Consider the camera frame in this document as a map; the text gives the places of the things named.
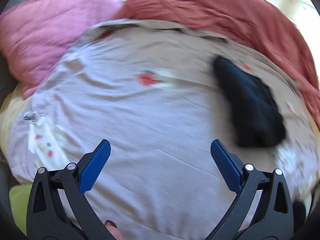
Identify black orange patterned garment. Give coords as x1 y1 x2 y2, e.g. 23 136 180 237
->
212 56 286 147

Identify left hand red nails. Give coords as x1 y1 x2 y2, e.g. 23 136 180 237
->
104 220 123 240

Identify lime green cloth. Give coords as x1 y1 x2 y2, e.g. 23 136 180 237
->
9 184 32 235

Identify beige strawberry bear quilt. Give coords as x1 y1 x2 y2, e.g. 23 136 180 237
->
5 21 319 239

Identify pink quilted blanket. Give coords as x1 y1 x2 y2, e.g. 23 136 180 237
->
1 0 121 99

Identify coral red blanket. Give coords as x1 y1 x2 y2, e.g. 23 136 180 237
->
114 0 319 124

